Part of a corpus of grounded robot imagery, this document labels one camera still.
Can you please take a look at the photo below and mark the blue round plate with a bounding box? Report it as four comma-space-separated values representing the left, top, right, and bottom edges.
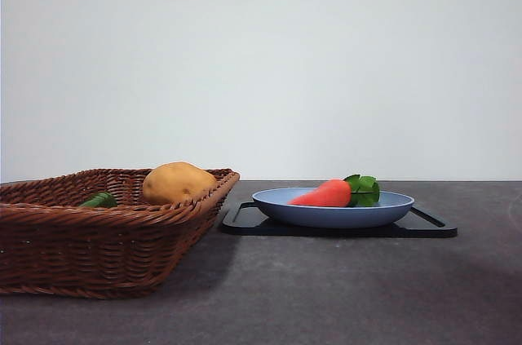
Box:
251, 187, 416, 228

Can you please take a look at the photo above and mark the brown wicker basket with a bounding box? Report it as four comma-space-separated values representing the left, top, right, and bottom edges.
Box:
0, 168, 241, 300

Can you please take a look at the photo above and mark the green vegetable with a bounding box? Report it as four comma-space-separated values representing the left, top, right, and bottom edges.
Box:
79, 192, 117, 208

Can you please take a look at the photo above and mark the yellow-brown potato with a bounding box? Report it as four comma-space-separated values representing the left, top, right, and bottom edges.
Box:
141, 161, 219, 206

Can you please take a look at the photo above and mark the orange carrot with green leaves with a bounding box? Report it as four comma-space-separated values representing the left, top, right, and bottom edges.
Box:
287, 174, 382, 208

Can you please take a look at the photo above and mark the black flat tray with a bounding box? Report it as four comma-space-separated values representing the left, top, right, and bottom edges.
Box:
220, 201, 458, 238

